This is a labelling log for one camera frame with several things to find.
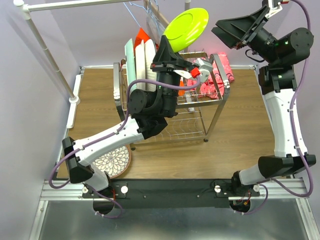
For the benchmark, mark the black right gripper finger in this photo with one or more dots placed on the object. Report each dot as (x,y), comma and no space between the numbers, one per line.
(233,37)
(224,23)

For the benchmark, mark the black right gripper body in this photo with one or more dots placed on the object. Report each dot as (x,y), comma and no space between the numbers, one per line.
(252,35)

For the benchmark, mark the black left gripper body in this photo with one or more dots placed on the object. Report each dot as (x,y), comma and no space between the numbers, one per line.
(168,66)

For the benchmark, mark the flower plate brown rim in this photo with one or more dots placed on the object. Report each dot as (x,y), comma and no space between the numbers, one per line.
(150,52)
(115,162)

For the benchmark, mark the lime green plate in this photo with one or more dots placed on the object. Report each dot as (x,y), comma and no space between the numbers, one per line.
(186,28)

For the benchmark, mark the mint rectangular plate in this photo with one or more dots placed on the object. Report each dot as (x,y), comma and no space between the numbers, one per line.
(130,61)

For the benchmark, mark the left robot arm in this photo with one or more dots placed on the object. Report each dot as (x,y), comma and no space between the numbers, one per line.
(149,104)

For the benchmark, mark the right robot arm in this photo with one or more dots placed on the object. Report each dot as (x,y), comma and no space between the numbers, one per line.
(279,88)

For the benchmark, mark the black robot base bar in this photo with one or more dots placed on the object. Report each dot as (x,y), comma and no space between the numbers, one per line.
(176,193)

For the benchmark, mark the orange garment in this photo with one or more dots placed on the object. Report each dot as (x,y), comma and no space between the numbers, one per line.
(143,36)

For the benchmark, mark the pink printed garment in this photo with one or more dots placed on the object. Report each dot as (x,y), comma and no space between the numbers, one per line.
(208,88)

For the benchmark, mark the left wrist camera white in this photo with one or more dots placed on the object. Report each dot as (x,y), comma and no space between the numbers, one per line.
(200,68)

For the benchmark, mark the blue wire hanger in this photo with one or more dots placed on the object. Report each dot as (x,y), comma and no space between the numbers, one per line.
(138,12)

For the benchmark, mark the steel wire dish rack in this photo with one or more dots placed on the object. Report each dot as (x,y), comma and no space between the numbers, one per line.
(197,116)

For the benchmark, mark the white clothes rail frame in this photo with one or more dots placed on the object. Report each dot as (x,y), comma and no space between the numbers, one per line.
(26,11)

